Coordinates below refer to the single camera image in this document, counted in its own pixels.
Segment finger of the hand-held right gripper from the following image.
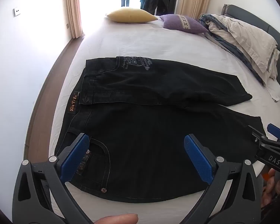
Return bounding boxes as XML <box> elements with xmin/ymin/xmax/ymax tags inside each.
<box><xmin>267</xmin><ymin>123</ymin><xmax>280</xmax><ymax>143</ymax></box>
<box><xmin>248</xmin><ymin>125</ymin><xmax>271</xmax><ymax>145</ymax></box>

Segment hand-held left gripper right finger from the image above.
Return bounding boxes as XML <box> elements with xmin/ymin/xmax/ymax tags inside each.
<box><xmin>177</xmin><ymin>134</ymin><xmax>263</xmax><ymax>224</ymax></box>

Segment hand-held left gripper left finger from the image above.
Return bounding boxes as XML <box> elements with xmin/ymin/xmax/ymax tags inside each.
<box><xmin>13</xmin><ymin>133</ymin><xmax>94</xmax><ymax>224</ymax></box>

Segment black denim pants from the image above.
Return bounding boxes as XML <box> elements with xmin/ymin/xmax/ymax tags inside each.
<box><xmin>54</xmin><ymin>56</ymin><xmax>267</xmax><ymax>203</ymax></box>

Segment person's right hand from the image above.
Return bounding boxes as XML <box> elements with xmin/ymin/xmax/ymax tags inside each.
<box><xmin>261</xmin><ymin>168</ymin><xmax>280</xmax><ymax>207</ymax></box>

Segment person's left hand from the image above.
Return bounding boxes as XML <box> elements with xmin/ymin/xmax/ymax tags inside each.
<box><xmin>94</xmin><ymin>213</ymin><xmax>139</xmax><ymax>224</ymax></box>

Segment beige and grey blanket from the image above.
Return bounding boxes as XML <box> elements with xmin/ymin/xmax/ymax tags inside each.
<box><xmin>199</xmin><ymin>13</ymin><xmax>280</xmax><ymax>102</ymax></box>

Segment grey bed headboard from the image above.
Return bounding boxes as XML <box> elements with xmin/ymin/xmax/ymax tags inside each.
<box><xmin>220</xmin><ymin>4</ymin><xmax>280</xmax><ymax>112</ymax></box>

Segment white sheeted bed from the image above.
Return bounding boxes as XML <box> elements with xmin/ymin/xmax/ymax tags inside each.
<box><xmin>48</xmin><ymin>14</ymin><xmax>280</xmax><ymax>224</ymax></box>

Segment purple patterned pillow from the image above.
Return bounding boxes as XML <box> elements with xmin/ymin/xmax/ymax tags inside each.
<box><xmin>159</xmin><ymin>14</ymin><xmax>209</xmax><ymax>33</ymax></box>

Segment yellow pillow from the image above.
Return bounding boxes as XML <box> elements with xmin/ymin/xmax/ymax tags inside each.
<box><xmin>107</xmin><ymin>8</ymin><xmax>158</xmax><ymax>23</ymax></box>

